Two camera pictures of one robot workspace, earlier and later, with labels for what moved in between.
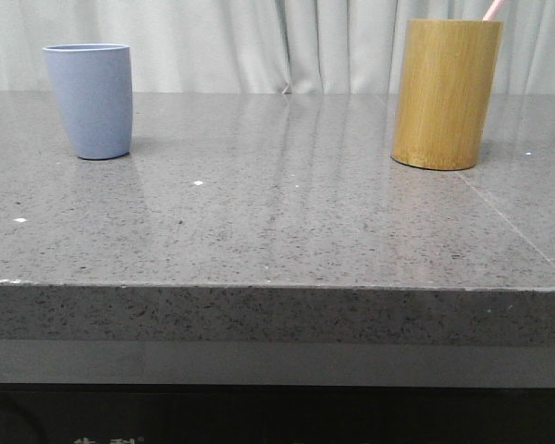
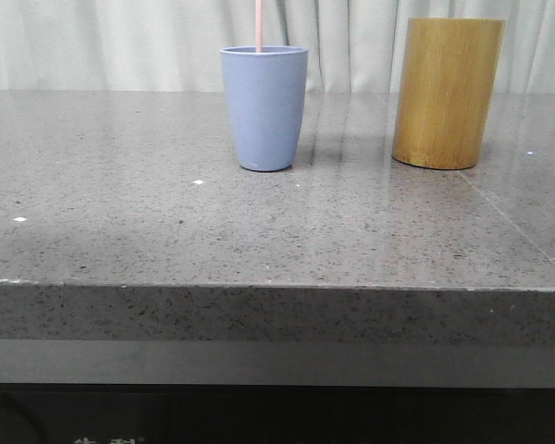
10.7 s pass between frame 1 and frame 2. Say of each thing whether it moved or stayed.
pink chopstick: moved
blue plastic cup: moved
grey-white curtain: stayed
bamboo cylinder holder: stayed
